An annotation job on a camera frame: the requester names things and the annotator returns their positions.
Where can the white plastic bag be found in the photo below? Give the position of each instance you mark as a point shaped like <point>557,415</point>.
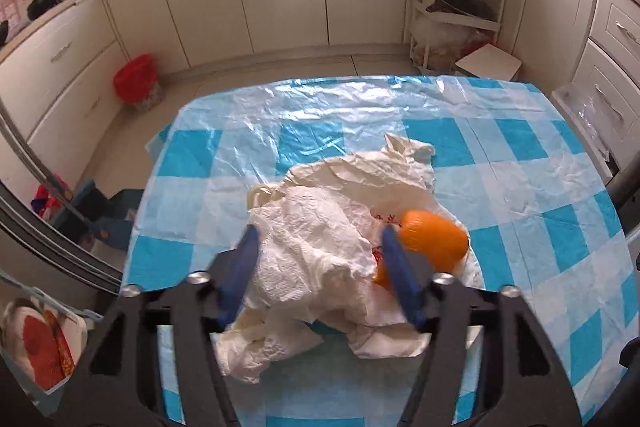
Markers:
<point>360,182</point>

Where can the blue checked tablecloth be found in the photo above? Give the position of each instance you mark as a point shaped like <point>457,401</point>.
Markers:
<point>525,227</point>

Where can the blue plastic stool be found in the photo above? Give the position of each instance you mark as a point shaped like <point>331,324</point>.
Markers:
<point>122,217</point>

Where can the red trash bin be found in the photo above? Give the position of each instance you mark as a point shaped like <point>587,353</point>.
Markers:
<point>134,79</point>

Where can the dark pan on shelf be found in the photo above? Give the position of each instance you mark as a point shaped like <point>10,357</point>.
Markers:
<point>460,2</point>

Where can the clear plastic box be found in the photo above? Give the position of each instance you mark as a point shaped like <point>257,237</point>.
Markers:
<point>587,122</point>

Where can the white paper towel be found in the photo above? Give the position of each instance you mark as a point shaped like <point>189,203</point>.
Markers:
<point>305,242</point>

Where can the red cloth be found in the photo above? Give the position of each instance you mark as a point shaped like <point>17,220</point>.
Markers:
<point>50,197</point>

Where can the red patterned slipper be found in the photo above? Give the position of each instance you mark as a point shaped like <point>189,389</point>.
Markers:
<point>42,347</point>

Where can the orange fruit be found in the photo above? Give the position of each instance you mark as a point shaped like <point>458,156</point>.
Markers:
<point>435,239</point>

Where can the cardboard box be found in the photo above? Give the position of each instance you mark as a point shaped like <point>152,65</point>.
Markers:
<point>487,62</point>

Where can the grey sliding door frame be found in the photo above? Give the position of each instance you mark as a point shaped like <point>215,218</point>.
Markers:
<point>45,227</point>

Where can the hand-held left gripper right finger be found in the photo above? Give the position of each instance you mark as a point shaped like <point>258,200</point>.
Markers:
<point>402,277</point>

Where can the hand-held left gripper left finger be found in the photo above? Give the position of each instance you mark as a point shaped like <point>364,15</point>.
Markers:
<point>240,277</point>

